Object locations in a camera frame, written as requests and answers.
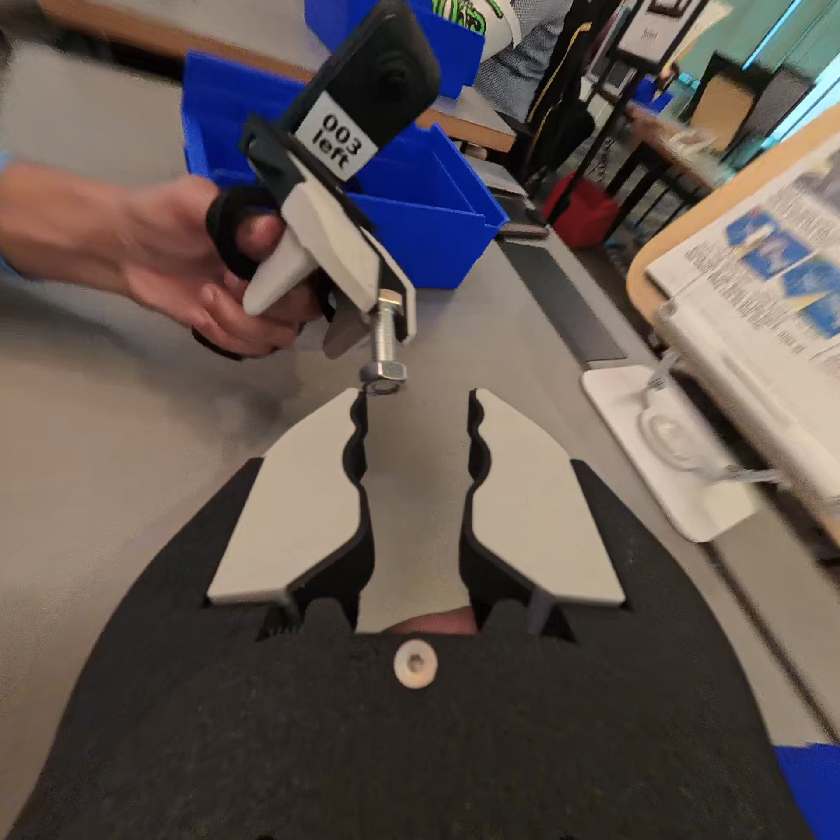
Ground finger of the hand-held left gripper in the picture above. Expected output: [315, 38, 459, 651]
[281, 177, 384, 361]
[360, 226, 418, 347]

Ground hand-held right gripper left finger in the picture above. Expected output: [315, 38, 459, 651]
[206, 387, 376, 632]

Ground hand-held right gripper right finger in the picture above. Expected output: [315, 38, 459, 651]
[458, 387, 626, 636]

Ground steel hex bolt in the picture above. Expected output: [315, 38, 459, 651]
[371, 289, 406, 368]

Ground blue plastic bin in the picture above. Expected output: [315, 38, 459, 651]
[304, 0, 487, 99]
[180, 49, 509, 291]

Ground person's left hand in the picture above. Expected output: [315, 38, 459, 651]
[121, 176, 324, 358]

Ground white rectangular board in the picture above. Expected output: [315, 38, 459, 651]
[581, 364, 762, 544]

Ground clear safety glasses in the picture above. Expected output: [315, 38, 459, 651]
[640, 351, 782, 487]

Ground dark grey flat panel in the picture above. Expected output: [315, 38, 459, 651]
[499, 233, 627, 368]

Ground wood-edged table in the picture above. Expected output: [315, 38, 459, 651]
[39, 0, 519, 152]

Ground black jacket yellow stripes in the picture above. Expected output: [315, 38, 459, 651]
[508, 0, 631, 191]

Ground red bag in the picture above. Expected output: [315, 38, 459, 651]
[543, 172, 621, 249]

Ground instruction sheet on stand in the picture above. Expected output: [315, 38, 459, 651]
[625, 105, 840, 552]

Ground framed code sign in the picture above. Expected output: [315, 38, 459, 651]
[617, 0, 713, 67]

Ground instruction sheet on board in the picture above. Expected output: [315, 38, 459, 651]
[646, 134, 840, 500]

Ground blue plastic object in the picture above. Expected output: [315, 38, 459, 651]
[774, 743, 840, 840]

